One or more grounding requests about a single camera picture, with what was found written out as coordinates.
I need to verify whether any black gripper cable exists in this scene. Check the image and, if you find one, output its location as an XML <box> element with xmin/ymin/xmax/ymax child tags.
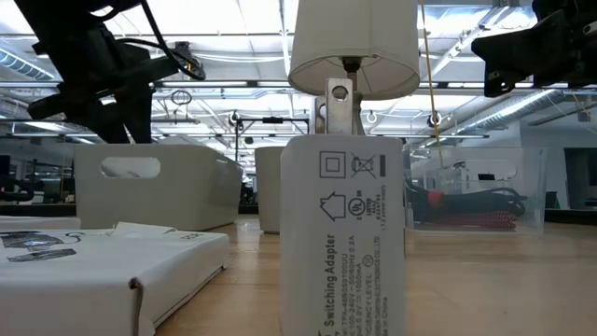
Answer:
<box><xmin>138</xmin><ymin>0</ymin><xmax>207</xmax><ymax>82</ymax></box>

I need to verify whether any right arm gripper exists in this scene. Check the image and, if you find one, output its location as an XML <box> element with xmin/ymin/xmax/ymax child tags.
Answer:
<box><xmin>471</xmin><ymin>0</ymin><xmax>597</xmax><ymax>99</ymax></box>

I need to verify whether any black cable red tie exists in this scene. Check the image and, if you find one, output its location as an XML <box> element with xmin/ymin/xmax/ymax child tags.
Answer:
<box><xmin>407</xmin><ymin>185</ymin><xmax>530</xmax><ymax>224</ymax></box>

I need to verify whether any black background stand frame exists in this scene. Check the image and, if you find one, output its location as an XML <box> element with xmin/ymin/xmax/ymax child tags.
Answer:
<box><xmin>234</xmin><ymin>115</ymin><xmax>311</xmax><ymax>162</ymax></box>

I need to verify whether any clear plastic bin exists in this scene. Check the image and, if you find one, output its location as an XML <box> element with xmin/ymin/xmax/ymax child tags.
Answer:
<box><xmin>403</xmin><ymin>146</ymin><xmax>548</xmax><ymax>235</ymax></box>

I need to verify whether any grey plastic bin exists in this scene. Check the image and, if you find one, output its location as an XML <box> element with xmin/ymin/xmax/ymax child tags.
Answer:
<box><xmin>254</xmin><ymin>146</ymin><xmax>286</xmax><ymax>235</ymax></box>
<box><xmin>73</xmin><ymin>143</ymin><xmax>244</xmax><ymax>232</ymax></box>

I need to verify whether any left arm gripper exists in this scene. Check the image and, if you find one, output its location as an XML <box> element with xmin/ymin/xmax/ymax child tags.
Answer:
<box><xmin>13</xmin><ymin>0</ymin><xmax>187</xmax><ymax>144</ymax></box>

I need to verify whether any white switching adapter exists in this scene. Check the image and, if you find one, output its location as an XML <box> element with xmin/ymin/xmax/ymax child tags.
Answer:
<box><xmin>278</xmin><ymin>77</ymin><xmax>407</xmax><ymax>336</ymax></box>

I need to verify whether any white instruction booklet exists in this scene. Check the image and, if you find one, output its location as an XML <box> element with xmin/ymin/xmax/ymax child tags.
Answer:
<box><xmin>0</xmin><ymin>220</ymin><xmax>230</xmax><ymax>336</ymax></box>

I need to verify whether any yellow extension cable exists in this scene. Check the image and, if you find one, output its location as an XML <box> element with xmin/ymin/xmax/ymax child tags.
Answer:
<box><xmin>419</xmin><ymin>0</ymin><xmax>445</xmax><ymax>170</ymax></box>

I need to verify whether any table lamp with white shade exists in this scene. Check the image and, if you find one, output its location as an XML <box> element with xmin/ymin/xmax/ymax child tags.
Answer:
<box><xmin>287</xmin><ymin>0</ymin><xmax>422</xmax><ymax>102</ymax></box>

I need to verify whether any maroon braided cable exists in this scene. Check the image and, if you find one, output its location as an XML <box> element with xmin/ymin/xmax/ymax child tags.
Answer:
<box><xmin>413</xmin><ymin>210</ymin><xmax>520</xmax><ymax>231</ymax></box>

